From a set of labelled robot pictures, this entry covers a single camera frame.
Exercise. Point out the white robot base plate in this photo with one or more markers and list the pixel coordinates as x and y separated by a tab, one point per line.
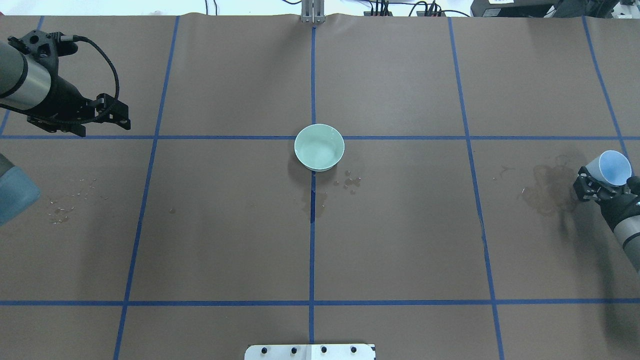
326	351

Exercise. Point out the black device on bench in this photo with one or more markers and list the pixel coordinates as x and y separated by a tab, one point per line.
542	8

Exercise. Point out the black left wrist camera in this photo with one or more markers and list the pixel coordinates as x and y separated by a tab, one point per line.
44	47

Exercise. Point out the light blue plastic cup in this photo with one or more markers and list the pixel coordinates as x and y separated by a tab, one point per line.
611	167

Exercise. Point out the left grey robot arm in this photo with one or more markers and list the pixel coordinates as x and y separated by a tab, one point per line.
32	86

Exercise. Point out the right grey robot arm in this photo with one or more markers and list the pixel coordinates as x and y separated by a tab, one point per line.
627	235

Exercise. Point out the grey aluminium mounting post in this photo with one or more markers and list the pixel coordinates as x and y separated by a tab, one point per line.
313	11

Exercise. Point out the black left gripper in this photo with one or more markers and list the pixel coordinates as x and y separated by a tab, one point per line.
66	98

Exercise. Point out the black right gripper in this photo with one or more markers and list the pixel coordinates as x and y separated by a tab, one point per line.
621	207

